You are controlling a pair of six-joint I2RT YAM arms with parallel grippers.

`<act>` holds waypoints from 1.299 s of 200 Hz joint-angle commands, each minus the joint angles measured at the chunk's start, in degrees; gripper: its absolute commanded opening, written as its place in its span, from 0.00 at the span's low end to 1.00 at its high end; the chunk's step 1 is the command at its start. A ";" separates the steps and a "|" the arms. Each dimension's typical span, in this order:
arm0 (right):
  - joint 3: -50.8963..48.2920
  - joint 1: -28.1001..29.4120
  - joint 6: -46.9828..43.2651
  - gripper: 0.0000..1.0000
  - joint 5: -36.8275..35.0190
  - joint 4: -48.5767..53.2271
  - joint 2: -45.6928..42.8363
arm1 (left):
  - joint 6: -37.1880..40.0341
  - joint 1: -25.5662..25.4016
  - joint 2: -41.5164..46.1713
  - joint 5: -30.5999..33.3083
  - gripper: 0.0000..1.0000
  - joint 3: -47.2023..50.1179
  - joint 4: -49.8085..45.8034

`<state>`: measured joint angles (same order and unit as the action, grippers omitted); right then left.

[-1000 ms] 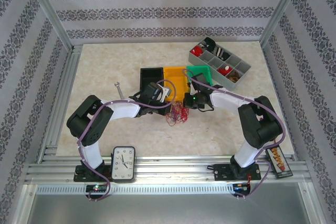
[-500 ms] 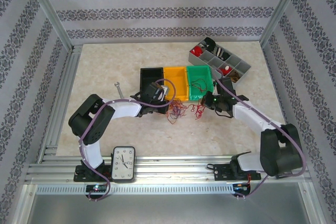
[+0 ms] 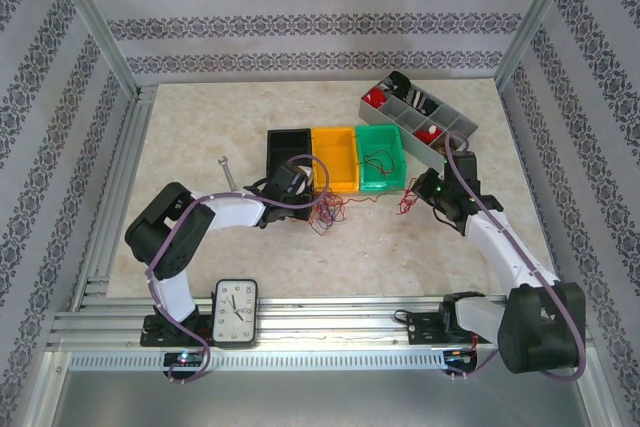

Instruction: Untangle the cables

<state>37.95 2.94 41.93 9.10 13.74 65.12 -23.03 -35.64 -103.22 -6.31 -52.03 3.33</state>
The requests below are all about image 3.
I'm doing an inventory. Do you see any black white analog clock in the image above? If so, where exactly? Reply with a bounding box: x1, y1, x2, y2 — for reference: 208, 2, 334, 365
212, 278, 260, 350

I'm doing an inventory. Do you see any aluminium side rail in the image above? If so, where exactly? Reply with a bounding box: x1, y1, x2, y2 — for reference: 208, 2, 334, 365
74, 86, 157, 298

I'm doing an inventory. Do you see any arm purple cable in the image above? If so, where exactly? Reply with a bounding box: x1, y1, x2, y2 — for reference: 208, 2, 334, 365
442, 132, 587, 382
144, 154, 331, 386

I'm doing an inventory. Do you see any slotted metal cable duct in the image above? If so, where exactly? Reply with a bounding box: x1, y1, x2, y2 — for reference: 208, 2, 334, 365
67, 350, 449, 373

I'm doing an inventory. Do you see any grey divided organizer tray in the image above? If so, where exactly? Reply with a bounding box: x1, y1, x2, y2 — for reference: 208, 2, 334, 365
358, 70, 479, 168

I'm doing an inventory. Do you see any black plastic bin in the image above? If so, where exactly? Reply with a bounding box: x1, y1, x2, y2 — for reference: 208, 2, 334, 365
266, 128, 316, 194

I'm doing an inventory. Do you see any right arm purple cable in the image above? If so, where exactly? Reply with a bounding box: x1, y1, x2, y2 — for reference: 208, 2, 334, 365
442, 132, 587, 382

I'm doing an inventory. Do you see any black fabric item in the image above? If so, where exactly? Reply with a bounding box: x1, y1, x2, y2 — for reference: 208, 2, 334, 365
387, 71, 414, 93

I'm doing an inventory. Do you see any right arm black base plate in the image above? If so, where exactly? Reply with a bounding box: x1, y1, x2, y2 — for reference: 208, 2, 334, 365
407, 304, 451, 347

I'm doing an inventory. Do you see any small circuit board green light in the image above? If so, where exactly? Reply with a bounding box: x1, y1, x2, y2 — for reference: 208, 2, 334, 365
162, 351, 207, 369

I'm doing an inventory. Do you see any aluminium frame post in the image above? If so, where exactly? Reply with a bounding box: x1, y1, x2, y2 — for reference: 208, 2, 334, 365
492, 0, 585, 88
42, 0, 142, 94

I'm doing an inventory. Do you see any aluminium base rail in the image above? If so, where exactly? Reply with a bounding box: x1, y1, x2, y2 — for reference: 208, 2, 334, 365
49, 294, 594, 353

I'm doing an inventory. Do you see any green plastic bin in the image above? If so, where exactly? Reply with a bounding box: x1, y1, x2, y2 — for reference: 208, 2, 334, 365
354, 124, 407, 193

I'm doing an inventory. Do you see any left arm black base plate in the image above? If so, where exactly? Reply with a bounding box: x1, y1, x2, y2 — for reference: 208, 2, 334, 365
139, 314, 216, 348

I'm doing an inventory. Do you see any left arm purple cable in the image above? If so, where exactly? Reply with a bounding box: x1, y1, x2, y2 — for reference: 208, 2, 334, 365
144, 154, 331, 386

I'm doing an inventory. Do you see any black white striped item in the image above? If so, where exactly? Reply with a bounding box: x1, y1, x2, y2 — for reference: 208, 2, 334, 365
399, 85, 436, 116

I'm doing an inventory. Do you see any small black circuit board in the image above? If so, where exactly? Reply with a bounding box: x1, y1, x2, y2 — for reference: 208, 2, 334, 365
442, 349, 479, 369

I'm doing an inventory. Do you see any yellow plastic bin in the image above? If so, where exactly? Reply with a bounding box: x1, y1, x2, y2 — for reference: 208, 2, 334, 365
311, 125, 361, 196

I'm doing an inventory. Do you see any red white fluffy item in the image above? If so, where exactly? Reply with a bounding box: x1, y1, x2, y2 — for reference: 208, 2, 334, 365
413, 124, 446, 146

